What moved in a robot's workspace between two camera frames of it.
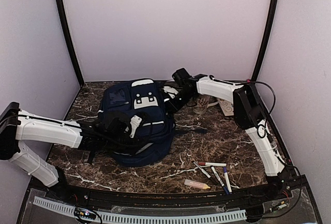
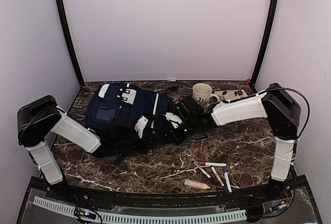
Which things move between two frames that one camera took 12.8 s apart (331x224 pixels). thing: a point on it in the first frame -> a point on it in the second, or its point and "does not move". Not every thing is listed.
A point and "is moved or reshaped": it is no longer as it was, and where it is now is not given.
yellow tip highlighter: x=196 y=184 does not move
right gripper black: x=175 y=105 -> x=179 y=138
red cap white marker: x=212 y=164 does not move
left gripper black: x=139 y=143 -> x=146 y=146
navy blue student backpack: x=144 y=99 is moved or reshaped
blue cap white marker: x=225 y=172 does not move
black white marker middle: x=217 y=176 does not move
